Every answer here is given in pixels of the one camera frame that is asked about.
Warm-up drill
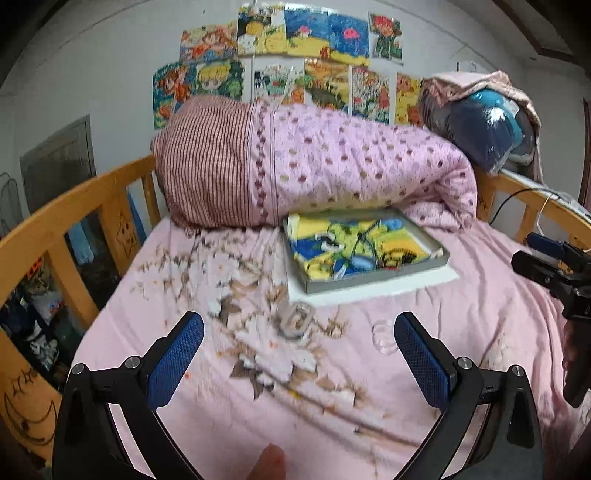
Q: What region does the plastic bag with blue cloth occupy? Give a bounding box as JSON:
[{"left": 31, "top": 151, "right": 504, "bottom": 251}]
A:
[{"left": 418, "top": 78, "right": 539, "bottom": 176}]

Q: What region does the black bead bracelet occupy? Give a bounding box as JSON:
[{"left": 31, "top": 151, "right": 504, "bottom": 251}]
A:
[{"left": 351, "top": 222, "right": 419, "bottom": 273}]

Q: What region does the person's right hand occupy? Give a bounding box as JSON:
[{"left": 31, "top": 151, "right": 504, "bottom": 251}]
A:
[{"left": 561, "top": 318, "right": 580, "bottom": 372}]

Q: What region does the group of coloured wall drawings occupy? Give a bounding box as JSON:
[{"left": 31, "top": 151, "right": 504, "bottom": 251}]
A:
[{"left": 152, "top": 2, "right": 426, "bottom": 131}]

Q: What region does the grey framed wall panel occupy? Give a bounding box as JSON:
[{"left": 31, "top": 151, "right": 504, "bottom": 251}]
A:
[{"left": 19, "top": 115, "right": 98, "bottom": 217}]

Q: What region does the person's left hand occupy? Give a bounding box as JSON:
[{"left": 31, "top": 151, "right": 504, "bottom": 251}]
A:
[{"left": 249, "top": 443, "right": 288, "bottom": 480}]

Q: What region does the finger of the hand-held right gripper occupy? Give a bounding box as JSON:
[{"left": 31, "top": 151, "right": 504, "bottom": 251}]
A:
[
  {"left": 511, "top": 249, "right": 575, "bottom": 298},
  {"left": 526, "top": 232, "right": 591, "bottom": 273}
]

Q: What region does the rolled pink dotted quilt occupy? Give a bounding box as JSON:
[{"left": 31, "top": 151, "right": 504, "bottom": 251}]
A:
[{"left": 150, "top": 95, "right": 478, "bottom": 232}]

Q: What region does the white cable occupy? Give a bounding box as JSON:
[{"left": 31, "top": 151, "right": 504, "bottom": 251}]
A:
[{"left": 537, "top": 191, "right": 565, "bottom": 237}]

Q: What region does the grey shallow tray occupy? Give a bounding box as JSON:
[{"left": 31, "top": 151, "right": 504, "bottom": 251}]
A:
[{"left": 281, "top": 205, "right": 451, "bottom": 296}]

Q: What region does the colourful frog drawing sheet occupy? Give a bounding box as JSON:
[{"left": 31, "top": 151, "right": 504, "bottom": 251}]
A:
[{"left": 286, "top": 210, "right": 440, "bottom": 282}]

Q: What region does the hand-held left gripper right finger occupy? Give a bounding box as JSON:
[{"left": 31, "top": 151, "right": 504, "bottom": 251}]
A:
[{"left": 394, "top": 310, "right": 543, "bottom": 480}]

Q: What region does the blue bag under pink cloth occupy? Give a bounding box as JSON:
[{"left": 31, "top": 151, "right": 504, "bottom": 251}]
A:
[{"left": 422, "top": 69, "right": 544, "bottom": 182}]

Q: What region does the white flat board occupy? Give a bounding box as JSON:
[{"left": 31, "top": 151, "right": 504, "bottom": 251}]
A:
[{"left": 288, "top": 265, "right": 460, "bottom": 308}]

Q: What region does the pink floral bed sheet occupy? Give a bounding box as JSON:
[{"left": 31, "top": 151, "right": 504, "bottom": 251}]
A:
[{"left": 69, "top": 216, "right": 591, "bottom": 480}]

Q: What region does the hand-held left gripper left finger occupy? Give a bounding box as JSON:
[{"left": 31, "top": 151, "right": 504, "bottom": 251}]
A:
[{"left": 53, "top": 311, "right": 206, "bottom": 480}]

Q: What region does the silver bangle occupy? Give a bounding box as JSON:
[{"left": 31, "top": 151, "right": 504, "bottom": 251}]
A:
[{"left": 372, "top": 320, "right": 400, "bottom": 357}]

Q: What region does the hanging blue cloth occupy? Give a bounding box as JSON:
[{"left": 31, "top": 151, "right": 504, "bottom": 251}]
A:
[{"left": 68, "top": 194, "right": 145, "bottom": 265}]

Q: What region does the black cable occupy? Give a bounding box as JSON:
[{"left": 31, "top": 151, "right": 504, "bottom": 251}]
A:
[{"left": 489, "top": 187, "right": 551, "bottom": 225}]

